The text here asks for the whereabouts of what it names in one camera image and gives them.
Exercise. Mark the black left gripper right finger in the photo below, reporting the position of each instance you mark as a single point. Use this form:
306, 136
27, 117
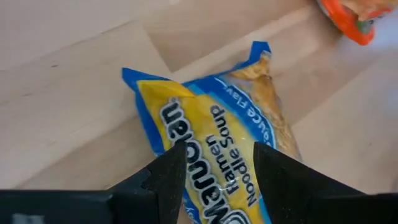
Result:
283, 189

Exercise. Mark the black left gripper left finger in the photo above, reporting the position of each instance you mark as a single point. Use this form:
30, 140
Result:
164, 186

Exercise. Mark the blue soy sauce ramen pack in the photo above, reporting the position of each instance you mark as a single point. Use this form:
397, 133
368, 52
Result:
217, 118

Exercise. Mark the orange chicken ramen pack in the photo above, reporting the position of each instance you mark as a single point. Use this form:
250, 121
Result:
345, 21

